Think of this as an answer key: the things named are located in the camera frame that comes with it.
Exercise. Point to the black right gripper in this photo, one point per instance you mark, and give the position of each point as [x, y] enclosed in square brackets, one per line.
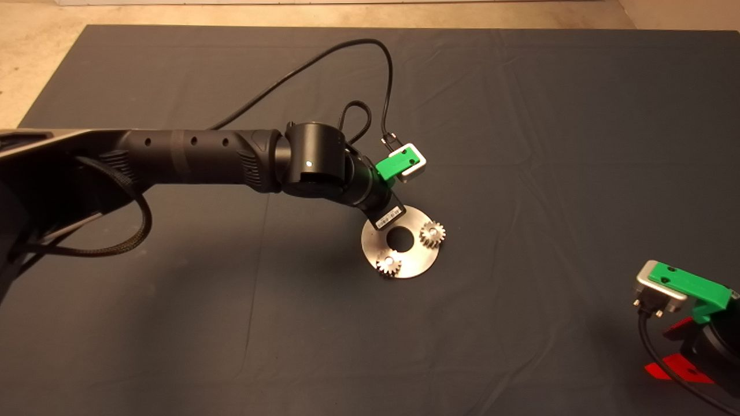
[720, 346]

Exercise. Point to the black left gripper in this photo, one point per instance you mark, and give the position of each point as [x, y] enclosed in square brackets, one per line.
[376, 193]

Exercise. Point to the small steel planetary gear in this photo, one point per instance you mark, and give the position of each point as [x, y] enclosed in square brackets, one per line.
[426, 238]
[384, 268]

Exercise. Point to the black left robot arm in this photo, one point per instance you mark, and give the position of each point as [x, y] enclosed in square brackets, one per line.
[202, 159]

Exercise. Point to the round metal carrier plate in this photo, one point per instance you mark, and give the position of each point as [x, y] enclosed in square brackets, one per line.
[376, 245]

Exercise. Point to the dark grey table cloth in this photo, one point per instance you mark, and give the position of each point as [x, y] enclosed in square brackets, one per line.
[520, 144]

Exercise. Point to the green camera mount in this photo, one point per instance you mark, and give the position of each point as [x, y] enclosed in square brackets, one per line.
[396, 166]
[694, 286]

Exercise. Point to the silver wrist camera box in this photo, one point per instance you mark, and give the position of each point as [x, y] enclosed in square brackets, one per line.
[656, 292]
[421, 167]

